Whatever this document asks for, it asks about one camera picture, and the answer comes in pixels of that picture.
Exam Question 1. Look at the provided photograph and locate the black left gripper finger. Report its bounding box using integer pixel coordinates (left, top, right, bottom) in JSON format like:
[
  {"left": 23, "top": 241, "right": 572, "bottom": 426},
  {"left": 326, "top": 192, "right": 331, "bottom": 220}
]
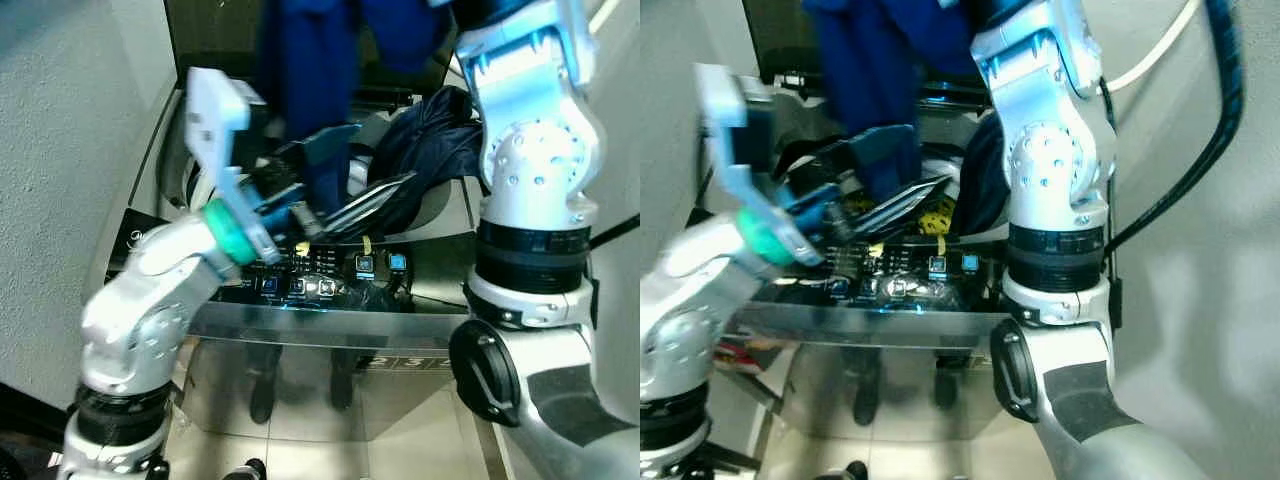
[
  {"left": 284, "top": 123, "right": 362, "bottom": 177},
  {"left": 849, "top": 175, "right": 954, "bottom": 240},
  {"left": 819, "top": 124, "right": 914, "bottom": 174},
  {"left": 305, "top": 171, "right": 420, "bottom": 240}
]

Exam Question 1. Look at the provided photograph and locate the blue garment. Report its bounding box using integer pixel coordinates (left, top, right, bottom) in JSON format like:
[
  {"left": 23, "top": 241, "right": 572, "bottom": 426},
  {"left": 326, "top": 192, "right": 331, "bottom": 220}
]
[
  {"left": 254, "top": 0, "right": 453, "bottom": 216},
  {"left": 800, "top": 0, "right": 989, "bottom": 201}
]

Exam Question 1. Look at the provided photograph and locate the dark navy garment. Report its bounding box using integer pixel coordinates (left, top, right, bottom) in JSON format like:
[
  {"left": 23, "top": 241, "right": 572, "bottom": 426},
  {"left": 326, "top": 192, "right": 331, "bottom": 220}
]
[
  {"left": 368, "top": 85, "right": 493, "bottom": 238},
  {"left": 958, "top": 112, "right": 1019, "bottom": 239}
]

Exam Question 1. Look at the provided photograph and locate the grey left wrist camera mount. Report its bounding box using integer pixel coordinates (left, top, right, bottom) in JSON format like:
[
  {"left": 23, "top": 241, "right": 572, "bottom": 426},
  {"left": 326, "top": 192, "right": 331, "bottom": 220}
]
[
  {"left": 184, "top": 67, "right": 283, "bottom": 267},
  {"left": 693, "top": 62, "right": 829, "bottom": 267}
]

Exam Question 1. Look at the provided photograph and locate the red white coiled hose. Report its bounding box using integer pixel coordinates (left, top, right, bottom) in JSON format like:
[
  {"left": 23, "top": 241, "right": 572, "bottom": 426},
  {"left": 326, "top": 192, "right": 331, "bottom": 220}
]
[{"left": 718, "top": 340, "right": 779, "bottom": 377}]

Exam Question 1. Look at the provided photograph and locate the white wall hose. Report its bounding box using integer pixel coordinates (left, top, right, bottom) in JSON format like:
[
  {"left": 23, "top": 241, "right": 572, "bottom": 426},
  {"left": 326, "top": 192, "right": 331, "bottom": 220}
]
[
  {"left": 1105, "top": 0, "right": 1202, "bottom": 94},
  {"left": 588, "top": 0, "right": 627, "bottom": 37}
]

